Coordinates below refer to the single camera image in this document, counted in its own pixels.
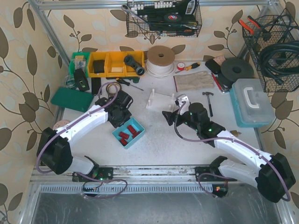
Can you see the wire basket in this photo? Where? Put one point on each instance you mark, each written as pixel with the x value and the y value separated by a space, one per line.
pixel 158 18
pixel 275 52

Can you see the beige work glove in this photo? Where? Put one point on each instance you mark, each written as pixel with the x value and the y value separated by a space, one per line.
pixel 194 81

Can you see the yellow-black bit driver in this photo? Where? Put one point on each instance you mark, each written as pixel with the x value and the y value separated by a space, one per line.
pixel 190 67

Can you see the teal clear storage box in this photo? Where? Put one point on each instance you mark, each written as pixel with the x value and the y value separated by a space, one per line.
pixel 251 105

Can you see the green storage bin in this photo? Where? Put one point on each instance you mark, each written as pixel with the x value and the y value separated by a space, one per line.
pixel 79 60

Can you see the brown packing tape roll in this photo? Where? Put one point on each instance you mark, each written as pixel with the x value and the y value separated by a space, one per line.
pixel 111 89

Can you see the red white tape roll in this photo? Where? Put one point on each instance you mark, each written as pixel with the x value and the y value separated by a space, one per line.
pixel 180 66

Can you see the large red spring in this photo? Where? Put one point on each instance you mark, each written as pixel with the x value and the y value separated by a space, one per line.
pixel 131 129

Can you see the yellow storage bins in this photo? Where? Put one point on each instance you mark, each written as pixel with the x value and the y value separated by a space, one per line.
pixel 114 63

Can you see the green flat case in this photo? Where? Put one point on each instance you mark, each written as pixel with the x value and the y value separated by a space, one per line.
pixel 72 99

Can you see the orange-handled pliers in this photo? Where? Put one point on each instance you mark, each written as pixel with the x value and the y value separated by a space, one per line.
pixel 247 26

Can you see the steel claw hammer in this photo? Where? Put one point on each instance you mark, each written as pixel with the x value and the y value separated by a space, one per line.
pixel 208 94

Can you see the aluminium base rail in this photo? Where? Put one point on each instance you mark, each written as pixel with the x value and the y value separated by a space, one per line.
pixel 133 179

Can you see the top wire basket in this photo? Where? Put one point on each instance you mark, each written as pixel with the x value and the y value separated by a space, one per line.
pixel 158 18

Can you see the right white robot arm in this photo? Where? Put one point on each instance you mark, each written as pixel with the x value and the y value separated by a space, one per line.
pixel 270 174

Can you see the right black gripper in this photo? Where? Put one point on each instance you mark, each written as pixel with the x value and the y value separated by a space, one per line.
pixel 176 116

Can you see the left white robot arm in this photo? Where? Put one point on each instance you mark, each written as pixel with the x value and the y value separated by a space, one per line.
pixel 55 145

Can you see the grey plastic pipe fitting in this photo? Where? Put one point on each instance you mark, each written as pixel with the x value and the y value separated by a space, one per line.
pixel 131 62

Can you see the black-yellow flathead screwdriver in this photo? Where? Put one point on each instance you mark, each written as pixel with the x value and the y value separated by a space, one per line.
pixel 122 81

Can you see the black meter device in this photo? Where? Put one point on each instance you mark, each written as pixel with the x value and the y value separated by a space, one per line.
pixel 81 80

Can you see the white four-peg base plate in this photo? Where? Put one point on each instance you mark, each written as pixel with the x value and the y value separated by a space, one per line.
pixel 160 102

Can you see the black aluminium profile block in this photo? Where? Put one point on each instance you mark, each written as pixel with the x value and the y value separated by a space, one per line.
pixel 96 84

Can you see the black block in bin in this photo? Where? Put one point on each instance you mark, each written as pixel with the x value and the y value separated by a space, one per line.
pixel 99 66

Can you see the small red spring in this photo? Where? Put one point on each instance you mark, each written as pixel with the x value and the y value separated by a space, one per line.
pixel 136 134

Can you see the right wire basket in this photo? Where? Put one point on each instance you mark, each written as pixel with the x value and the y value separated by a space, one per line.
pixel 275 52

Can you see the white cable spool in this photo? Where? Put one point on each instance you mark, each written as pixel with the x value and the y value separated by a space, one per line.
pixel 160 61

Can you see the brass padlock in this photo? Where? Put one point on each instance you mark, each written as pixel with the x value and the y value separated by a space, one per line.
pixel 235 133

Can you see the black disc spool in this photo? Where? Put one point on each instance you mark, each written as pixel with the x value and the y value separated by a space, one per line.
pixel 234 68

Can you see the teal spring tray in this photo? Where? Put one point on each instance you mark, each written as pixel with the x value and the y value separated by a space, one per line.
pixel 130 141

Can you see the black case with sponge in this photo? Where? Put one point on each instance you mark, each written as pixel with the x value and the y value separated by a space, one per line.
pixel 214 65

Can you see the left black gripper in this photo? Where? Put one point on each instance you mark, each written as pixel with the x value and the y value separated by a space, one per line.
pixel 120 116

